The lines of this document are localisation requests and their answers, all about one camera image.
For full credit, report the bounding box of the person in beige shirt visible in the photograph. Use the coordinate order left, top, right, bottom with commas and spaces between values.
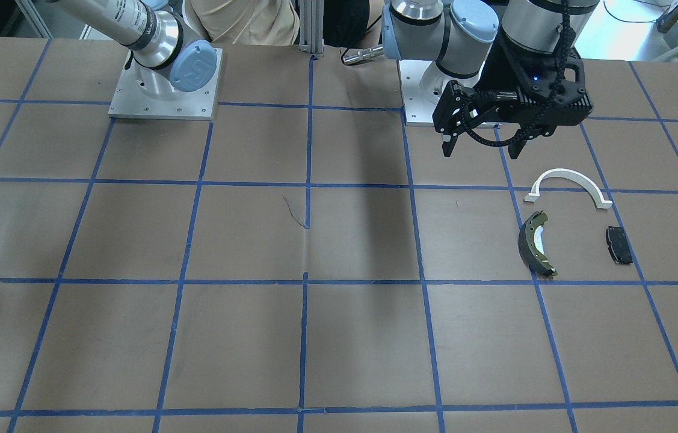
188, 1, 300, 46

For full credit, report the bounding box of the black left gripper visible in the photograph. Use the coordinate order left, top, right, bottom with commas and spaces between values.
433, 46, 593, 160

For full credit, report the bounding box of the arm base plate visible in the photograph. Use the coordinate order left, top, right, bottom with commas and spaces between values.
398, 60, 455, 127
108, 48, 223, 121

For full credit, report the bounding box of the black brake pad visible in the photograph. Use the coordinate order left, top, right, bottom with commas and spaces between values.
605, 226, 633, 264

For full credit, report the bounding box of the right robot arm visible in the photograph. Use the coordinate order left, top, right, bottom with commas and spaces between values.
53, 1, 218, 91

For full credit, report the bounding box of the white curved plastic bracket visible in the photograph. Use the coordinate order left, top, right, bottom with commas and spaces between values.
523, 168, 614, 209

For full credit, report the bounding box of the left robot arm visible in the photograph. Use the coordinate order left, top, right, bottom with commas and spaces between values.
381, 1, 597, 159

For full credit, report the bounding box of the aluminium frame post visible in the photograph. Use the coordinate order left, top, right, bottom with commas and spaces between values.
295, 0, 324, 57

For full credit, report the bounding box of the green brake shoe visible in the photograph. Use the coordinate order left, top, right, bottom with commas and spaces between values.
517, 210, 558, 278

